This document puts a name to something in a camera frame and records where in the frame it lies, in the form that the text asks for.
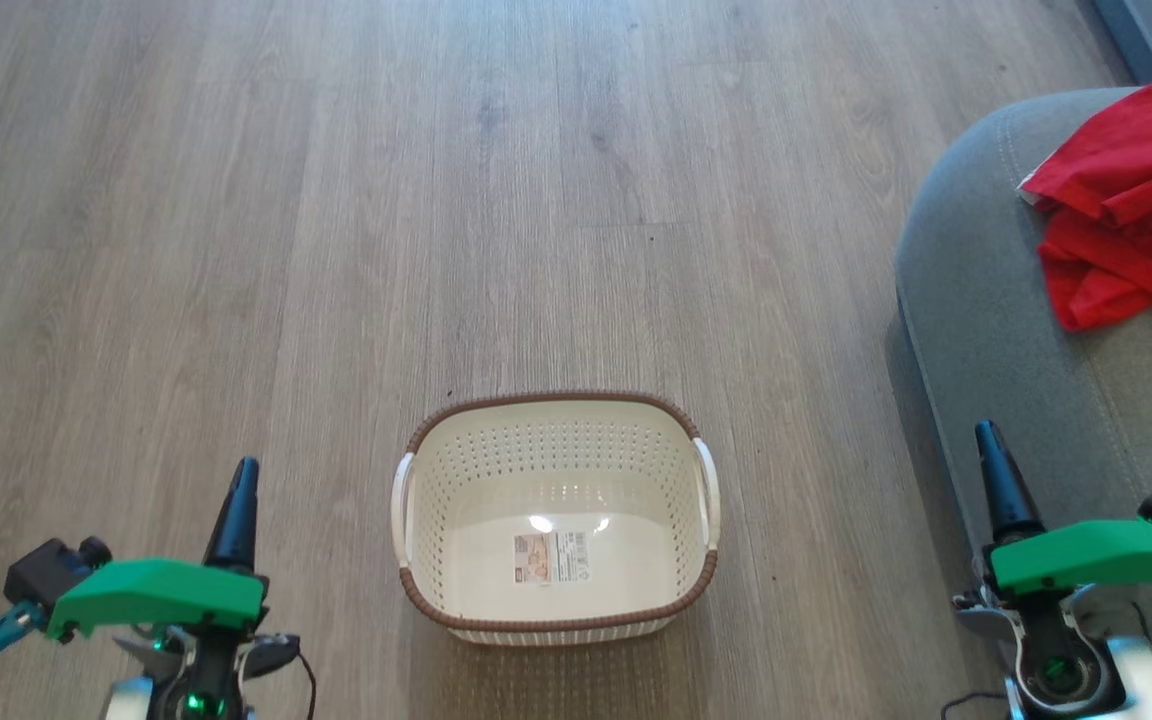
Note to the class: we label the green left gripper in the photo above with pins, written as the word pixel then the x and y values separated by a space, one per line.
pixel 156 595

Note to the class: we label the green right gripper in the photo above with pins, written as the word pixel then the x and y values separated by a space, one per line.
pixel 1096 555

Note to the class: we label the red clothing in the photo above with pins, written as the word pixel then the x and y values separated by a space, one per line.
pixel 1136 190

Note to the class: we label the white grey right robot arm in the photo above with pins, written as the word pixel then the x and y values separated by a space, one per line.
pixel 1086 685

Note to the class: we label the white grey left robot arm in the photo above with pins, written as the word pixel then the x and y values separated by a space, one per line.
pixel 186 702

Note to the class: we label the beige round sofa seat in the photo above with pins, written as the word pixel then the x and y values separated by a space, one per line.
pixel 996 330

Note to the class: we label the paper label in basket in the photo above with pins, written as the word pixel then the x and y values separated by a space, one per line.
pixel 550 557

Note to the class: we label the cream perforated laundry basket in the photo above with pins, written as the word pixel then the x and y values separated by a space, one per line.
pixel 556 480

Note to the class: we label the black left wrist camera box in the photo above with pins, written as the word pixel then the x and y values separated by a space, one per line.
pixel 46 570

